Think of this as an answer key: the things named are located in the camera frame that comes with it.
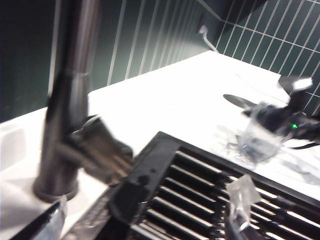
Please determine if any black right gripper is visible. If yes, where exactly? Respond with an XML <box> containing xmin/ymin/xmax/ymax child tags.
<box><xmin>242</xmin><ymin>99</ymin><xmax>301</xmax><ymax>136</ymax></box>

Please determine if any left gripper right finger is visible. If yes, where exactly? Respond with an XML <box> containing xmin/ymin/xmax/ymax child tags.
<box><xmin>224</xmin><ymin>174</ymin><xmax>262</xmax><ymax>240</ymax></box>

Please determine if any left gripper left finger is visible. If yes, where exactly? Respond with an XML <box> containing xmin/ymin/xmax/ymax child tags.
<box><xmin>12</xmin><ymin>196</ymin><xmax>69</xmax><ymax>240</ymax></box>

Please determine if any clear glass mug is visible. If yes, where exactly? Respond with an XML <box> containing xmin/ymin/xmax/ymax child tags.
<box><xmin>234</xmin><ymin>101</ymin><xmax>289</xmax><ymax>166</ymax></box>

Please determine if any grey metal faucet lever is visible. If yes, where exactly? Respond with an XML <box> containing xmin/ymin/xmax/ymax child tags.
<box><xmin>66</xmin><ymin>114</ymin><xmax>134</xmax><ymax>186</ymax></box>

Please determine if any black kitchen sink basin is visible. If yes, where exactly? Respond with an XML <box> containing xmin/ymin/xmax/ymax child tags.
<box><xmin>62</xmin><ymin>184</ymin><xmax>121</xmax><ymax>240</ymax></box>

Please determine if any dark metal gooseneck faucet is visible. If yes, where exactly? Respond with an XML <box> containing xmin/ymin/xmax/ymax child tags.
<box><xmin>31</xmin><ymin>0</ymin><xmax>101</xmax><ymax>204</ymax></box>

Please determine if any black roll-up drying rack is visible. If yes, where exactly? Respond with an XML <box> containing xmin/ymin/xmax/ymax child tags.
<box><xmin>106</xmin><ymin>130</ymin><xmax>320</xmax><ymax>240</ymax></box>

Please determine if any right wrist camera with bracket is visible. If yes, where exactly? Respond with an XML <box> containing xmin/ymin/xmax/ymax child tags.
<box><xmin>278</xmin><ymin>76</ymin><xmax>315</xmax><ymax>116</ymax></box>

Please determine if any white wall cable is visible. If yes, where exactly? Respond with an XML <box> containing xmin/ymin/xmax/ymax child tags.
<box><xmin>198</xmin><ymin>24</ymin><xmax>219</xmax><ymax>54</ymax></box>

